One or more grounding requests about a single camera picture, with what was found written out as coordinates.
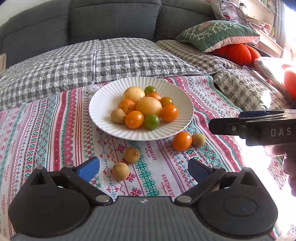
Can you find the smooth orange tomato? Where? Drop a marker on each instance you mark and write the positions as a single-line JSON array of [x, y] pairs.
[[134, 120], [182, 141], [169, 113]]

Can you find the patterned bag on sofa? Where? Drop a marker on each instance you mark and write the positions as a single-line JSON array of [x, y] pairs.
[[226, 10]]

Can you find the grey checked quilt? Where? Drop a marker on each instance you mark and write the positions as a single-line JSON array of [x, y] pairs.
[[88, 63]]

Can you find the grey woven blanket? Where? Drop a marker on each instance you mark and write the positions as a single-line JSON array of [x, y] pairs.
[[246, 91]]

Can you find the right hand pink glove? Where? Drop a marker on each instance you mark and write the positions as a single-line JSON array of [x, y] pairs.
[[288, 165]]

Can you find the bumpy mandarin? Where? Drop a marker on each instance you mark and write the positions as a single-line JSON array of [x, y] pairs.
[[127, 106], [154, 95]]

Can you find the large yellow grapefruit front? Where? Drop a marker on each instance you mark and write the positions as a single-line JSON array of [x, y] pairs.
[[149, 105]]

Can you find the red pumpkin cushion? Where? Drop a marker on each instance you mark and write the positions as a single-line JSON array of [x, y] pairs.
[[239, 54]]

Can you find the patterned red green tablecloth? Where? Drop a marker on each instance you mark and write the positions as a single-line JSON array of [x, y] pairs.
[[57, 131]]

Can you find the dark grey sofa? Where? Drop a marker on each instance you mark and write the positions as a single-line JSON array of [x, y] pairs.
[[55, 24]]

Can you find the bumpy mandarin front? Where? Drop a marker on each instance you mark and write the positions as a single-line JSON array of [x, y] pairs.
[[127, 106]]

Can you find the olive orange tomato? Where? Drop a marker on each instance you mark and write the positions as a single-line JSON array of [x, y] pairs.
[[166, 101]]

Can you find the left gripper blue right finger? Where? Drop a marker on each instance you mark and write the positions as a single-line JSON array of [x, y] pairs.
[[207, 180]]

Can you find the green tomato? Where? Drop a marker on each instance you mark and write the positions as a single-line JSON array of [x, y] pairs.
[[151, 122], [150, 89]]

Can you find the beige checked quilt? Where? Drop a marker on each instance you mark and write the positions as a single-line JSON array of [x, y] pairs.
[[206, 63]]

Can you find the green snowflake pillow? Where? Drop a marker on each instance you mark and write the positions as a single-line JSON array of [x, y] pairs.
[[212, 35]]

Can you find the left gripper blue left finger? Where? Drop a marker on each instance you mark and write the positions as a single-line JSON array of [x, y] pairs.
[[79, 180]]

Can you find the large yellow grapefruit back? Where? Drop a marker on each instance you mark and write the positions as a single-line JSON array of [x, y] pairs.
[[134, 94]]

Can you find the white bookshelf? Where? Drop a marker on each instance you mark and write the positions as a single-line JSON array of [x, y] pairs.
[[257, 12]]

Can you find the large yellow grapefruit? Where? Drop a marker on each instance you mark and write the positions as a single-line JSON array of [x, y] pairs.
[[149, 105], [134, 94]]

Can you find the white ribbed plate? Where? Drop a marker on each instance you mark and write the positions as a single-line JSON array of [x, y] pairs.
[[108, 98]]

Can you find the brown kiwi top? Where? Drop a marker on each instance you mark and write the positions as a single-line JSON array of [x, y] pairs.
[[132, 155]]

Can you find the white beige blanket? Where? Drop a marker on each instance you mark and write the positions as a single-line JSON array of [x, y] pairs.
[[2, 63]]

